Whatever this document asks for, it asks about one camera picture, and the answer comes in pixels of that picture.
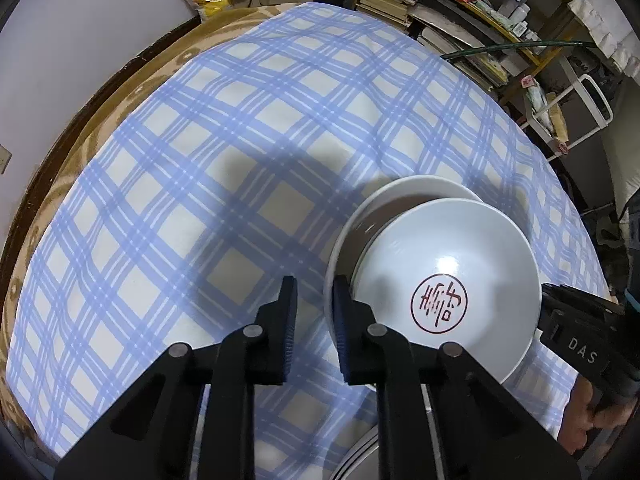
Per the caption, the stack of tan books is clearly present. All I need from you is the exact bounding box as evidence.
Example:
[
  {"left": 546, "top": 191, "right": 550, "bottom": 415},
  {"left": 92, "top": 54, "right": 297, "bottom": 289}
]
[{"left": 356, "top": 0, "right": 423, "bottom": 28}]

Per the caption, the group of white bottles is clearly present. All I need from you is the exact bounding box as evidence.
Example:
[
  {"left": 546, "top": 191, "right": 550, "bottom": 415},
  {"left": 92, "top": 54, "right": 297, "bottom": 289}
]
[{"left": 495, "top": 0, "right": 546, "bottom": 43}]

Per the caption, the white utility cart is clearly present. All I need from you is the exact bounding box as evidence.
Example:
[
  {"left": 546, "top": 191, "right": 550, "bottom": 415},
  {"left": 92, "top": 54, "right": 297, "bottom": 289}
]
[{"left": 517, "top": 75, "right": 615, "bottom": 161}]

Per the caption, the dark thin pole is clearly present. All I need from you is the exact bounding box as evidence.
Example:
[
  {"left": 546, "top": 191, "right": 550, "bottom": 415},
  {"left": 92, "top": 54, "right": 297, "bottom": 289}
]
[{"left": 440, "top": 40, "right": 598, "bottom": 61}]

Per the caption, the pile of magazines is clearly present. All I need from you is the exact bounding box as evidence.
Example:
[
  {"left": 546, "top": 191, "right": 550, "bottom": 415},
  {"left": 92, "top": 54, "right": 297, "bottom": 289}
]
[{"left": 407, "top": 2, "right": 526, "bottom": 91}]

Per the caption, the floral ruffled curtain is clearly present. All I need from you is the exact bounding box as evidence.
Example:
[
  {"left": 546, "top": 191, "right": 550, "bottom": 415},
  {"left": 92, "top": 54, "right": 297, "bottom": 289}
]
[{"left": 567, "top": 0, "right": 640, "bottom": 76}]

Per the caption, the blue plaid tablecloth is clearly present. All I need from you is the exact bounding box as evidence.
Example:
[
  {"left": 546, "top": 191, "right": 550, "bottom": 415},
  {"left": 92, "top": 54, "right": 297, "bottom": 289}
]
[{"left": 5, "top": 2, "right": 613, "bottom": 476}]

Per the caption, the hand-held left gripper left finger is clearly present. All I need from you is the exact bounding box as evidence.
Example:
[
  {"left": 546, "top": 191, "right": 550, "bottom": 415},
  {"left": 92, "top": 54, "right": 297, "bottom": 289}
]
[{"left": 54, "top": 275, "right": 299, "bottom": 480}]

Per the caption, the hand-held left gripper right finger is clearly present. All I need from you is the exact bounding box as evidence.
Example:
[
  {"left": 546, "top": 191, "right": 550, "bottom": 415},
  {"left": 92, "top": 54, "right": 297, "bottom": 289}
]
[{"left": 331, "top": 274, "right": 575, "bottom": 480}]

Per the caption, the yellow plastic bag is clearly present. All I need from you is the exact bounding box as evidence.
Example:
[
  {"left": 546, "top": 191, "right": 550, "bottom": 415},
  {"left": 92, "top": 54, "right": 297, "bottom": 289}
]
[{"left": 182, "top": 0, "right": 236, "bottom": 21}]

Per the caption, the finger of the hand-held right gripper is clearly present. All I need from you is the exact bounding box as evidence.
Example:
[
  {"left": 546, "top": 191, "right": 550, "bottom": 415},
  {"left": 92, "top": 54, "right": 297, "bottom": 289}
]
[{"left": 541, "top": 283, "right": 627, "bottom": 314}]

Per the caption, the bowl with red seal mark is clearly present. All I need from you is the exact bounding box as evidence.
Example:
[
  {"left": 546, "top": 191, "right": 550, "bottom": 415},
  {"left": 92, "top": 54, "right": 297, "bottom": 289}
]
[{"left": 350, "top": 197, "right": 542, "bottom": 386}]

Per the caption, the plain white bowl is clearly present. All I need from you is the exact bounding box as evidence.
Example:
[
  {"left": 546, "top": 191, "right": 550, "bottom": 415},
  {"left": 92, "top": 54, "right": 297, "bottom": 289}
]
[{"left": 323, "top": 175, "right": 486, "bottom": 346}]

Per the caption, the person's right hand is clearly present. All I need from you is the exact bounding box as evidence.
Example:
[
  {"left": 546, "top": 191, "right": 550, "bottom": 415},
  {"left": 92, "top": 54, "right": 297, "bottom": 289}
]
[{"left": 557, "top": 375, "right": 636, "bottom": 461}]

